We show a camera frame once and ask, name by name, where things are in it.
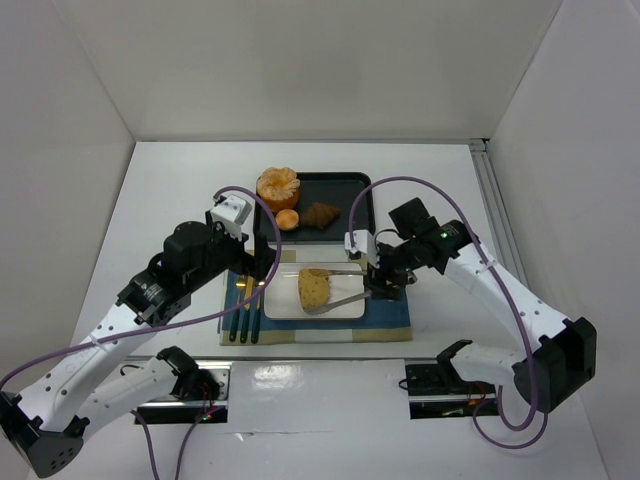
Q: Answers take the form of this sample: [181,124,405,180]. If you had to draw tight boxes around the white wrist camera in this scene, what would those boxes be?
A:
[344,230,378,268]
[209,194,252,237]

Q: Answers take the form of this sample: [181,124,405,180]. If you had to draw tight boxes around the white rectangular plate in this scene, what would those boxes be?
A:
[264,262,365,320]

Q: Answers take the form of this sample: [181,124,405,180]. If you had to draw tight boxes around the gold spoon green handle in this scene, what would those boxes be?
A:
[250,293,263,344]

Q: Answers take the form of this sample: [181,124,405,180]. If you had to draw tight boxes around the metal tongs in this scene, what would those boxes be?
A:
[303,269,370,315]

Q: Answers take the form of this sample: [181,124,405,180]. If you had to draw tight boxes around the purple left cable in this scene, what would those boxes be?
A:
[0,185,282,480]

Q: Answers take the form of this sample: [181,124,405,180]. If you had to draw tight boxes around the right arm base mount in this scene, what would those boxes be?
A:
[398,340,498,419]

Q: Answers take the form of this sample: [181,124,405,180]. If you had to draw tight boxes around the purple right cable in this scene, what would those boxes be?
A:
[347,174,548,449]

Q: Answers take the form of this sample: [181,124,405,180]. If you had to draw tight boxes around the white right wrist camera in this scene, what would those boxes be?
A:
[344,230,378,268]

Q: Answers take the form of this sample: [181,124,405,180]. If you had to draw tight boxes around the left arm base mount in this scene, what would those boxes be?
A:
[136,346,231,425]

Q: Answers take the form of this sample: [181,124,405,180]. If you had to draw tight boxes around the blue beige placemat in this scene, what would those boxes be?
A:
[217,250,412,346]

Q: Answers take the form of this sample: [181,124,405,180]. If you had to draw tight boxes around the small round orange bun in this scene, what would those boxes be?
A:
[275,209,300,231]

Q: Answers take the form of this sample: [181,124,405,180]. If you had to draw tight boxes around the purple cable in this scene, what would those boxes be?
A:
[0,185,282,480]
[347,174,548,449]

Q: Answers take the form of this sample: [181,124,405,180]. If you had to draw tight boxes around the yellow cup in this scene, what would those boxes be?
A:
[385,286,405,301]

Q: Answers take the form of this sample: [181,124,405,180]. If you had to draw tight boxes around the tan sliced bread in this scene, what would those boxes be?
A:
[297,268,330,310]

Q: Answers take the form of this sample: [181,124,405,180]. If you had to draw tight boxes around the gold knife green handle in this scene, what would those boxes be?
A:
[240,277,255,344]

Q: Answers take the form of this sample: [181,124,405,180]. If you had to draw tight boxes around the aluminium frame rail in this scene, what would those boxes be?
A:
[469,139,529,286]

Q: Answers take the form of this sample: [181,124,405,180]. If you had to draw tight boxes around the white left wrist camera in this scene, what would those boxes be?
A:
[209,194,252,237]

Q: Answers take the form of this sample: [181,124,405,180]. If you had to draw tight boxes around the dark brown bread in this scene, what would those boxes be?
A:
[299,202,341,229]

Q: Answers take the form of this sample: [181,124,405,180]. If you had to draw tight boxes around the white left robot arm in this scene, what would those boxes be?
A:
[1,221,281,478]

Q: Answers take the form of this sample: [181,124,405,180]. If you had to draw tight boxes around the black baking tray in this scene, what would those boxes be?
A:
[252,172,376,245]

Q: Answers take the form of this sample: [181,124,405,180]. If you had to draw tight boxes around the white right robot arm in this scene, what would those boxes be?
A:
[345,198,597,413]

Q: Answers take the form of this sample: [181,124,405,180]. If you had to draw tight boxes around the large orange flower bread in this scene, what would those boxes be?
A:
[256,167,300,213]

